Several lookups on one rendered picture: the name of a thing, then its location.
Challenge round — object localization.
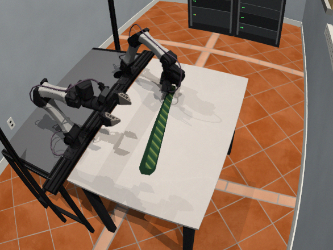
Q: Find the black slotted metal rail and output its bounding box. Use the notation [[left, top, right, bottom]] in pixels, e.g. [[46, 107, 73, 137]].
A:
[[42, 50, 155, 195]]

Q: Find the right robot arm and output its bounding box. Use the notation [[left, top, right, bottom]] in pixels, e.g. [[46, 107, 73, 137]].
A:
[[33, 78, 110, 161]]

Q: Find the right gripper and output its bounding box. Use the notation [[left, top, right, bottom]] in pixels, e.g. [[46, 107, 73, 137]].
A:
[[92, 90, 132, 127]]

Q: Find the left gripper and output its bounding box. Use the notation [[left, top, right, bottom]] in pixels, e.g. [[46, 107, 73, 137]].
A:
[[159, 72, 179, 87]]

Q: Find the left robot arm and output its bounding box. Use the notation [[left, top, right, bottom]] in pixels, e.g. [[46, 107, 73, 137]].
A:
[[116, 28, 180, 94]]

